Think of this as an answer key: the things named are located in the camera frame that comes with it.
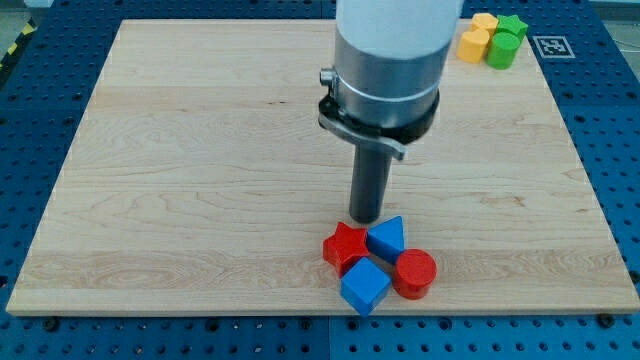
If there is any yellow heart block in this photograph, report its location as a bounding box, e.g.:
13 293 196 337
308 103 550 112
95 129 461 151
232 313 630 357
456 28 491 64

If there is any yellow hexagon block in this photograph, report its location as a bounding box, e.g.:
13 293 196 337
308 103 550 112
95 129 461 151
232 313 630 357
470 13 499 37

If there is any blue triangle block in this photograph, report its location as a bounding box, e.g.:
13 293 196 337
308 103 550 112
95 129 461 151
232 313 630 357
366 216 405 265

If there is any green star block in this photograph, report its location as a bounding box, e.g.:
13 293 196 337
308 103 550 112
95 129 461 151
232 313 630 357
495 15 529 42

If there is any red star block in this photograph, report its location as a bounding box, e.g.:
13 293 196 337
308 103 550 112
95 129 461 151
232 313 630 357
322 222 369 278

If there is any white fiducial marker tag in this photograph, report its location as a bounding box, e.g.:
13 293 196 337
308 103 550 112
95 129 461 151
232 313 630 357
533 35 575 59

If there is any red cylinder block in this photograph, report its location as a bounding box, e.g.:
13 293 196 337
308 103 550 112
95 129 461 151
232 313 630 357
392 248 438 300

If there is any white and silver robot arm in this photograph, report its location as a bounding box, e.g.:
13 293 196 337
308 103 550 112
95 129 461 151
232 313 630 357
319 0 463 160

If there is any yellow black hazard tape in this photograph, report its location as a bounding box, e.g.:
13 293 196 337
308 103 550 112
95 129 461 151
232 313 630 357
1 18 38 71

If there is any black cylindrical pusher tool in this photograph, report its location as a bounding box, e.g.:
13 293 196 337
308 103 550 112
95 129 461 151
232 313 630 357
349 146 391 224

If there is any green cylinder block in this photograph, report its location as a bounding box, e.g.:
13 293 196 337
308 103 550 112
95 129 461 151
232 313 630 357
486 32 521 70

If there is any blue cube block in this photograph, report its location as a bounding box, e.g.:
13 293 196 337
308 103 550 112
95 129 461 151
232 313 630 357
340 258 391 317

